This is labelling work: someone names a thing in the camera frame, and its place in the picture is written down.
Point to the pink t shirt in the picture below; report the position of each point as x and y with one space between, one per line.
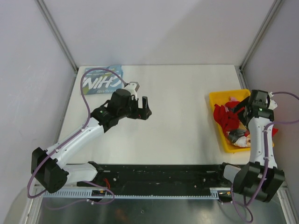
232 102

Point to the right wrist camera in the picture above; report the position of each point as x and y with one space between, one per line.
271 103

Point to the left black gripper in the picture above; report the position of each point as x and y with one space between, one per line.
142 113

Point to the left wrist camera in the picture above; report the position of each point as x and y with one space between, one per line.
132 87

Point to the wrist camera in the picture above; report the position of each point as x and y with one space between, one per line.
271 103
132 87

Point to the red t shirt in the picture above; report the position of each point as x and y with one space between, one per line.
231 126

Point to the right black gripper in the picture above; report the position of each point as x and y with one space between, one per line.
245 103

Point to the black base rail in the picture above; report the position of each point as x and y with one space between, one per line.
161 178

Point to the aluminium frame post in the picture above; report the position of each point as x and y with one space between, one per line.
56 33
270 17

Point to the yellow plastic tray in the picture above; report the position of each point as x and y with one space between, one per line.
239 113

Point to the folded blue printed t shirt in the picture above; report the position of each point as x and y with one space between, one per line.
103 81

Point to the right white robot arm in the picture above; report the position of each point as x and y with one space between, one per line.
260 178

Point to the grey slotted cable duct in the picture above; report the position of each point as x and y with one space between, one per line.
211 193

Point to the left aluminium frame post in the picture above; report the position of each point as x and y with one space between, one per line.
56 33

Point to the right aluminium frame post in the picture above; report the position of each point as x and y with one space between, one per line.
270 17

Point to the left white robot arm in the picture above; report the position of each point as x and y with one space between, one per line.
49 167

